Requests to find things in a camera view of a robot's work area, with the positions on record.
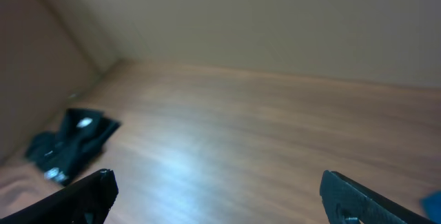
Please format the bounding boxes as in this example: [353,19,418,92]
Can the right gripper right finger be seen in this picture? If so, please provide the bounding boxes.
[320,170,435,224]

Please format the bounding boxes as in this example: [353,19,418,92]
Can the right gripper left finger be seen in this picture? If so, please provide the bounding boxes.
[1,169,119,224]

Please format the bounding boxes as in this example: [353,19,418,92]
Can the black t-shirt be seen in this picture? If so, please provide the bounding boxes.
[25,108,121,186]

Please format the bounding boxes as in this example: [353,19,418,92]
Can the blue garment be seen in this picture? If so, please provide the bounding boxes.
[420,191,441,224]

